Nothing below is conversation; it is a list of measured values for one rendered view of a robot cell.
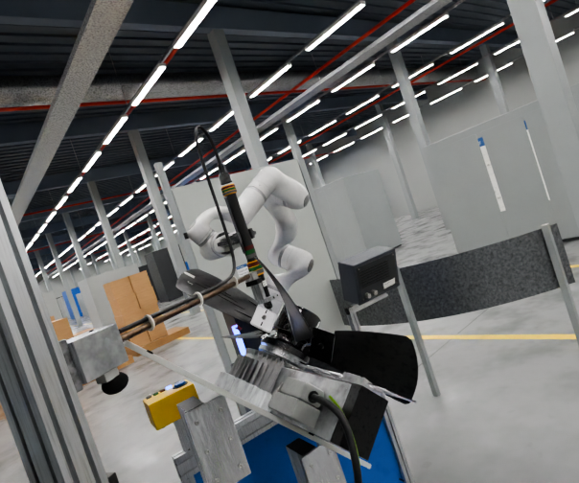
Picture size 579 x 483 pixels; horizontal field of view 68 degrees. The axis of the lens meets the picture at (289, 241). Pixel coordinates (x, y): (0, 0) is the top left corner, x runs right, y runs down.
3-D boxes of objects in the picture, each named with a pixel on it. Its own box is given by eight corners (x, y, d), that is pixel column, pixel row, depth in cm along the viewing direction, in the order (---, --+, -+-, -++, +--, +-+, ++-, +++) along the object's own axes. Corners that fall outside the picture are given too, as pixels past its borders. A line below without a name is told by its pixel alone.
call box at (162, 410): (158, 435, 138) (148, 404, 137) (151, 427, 146) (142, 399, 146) (203, 411, 146) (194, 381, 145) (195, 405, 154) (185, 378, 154)
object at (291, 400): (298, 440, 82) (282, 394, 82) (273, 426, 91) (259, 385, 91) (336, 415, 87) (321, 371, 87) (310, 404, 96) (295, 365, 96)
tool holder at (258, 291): (268, 303, 122) (257, 271, 122) (248, 309, 125) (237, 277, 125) (281, 294, 130) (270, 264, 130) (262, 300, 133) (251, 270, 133)
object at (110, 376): (115, 398, 72) (105, 371, 72) (99, 401, 74) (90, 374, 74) (136, 383, 77) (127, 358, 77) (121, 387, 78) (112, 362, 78)
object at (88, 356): (81, 392, 66) (63, 340, 65) (54, 397, 69) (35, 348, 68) (130, 363, 75) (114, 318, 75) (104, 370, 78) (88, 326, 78)
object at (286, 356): (283, 356, 109) (287, 348, 110) (248, 344, 119) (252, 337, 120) (313, 376, 117) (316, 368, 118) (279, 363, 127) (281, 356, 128)
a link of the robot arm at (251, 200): (238, 170, 155) (189, 230, 140) (269, 199, 160) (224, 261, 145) (228, 177, 162) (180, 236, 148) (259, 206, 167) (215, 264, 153)
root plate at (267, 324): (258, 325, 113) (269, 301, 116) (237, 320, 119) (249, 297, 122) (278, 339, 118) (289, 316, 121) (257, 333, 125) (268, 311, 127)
